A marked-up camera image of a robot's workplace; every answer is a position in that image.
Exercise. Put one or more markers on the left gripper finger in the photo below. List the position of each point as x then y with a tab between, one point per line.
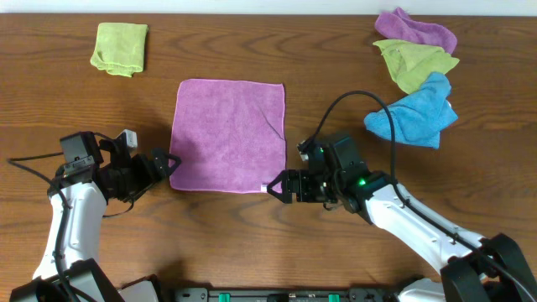
159	153
167	167

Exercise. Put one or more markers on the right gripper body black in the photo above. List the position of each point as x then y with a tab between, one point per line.
321	187

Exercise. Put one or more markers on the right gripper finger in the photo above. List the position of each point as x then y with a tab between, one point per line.
281	179
283	196

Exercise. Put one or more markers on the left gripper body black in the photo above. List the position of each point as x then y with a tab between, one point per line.
130	176

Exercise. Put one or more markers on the purple cloth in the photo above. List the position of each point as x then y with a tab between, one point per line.
399	25
229	135

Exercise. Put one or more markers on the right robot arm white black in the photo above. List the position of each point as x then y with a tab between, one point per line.
472	267

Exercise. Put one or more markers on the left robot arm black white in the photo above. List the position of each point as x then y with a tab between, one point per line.
69	270

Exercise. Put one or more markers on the folded green cloth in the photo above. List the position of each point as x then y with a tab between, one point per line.
120	48

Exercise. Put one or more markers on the crumpled blue cloth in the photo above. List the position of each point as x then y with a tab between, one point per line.
420	117

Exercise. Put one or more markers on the crumpled olive green cloth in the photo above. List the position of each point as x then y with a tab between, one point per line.
410	64

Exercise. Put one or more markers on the crumpled purple cloth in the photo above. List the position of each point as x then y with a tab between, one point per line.
399	25

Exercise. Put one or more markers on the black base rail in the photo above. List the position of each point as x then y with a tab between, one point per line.
284	295

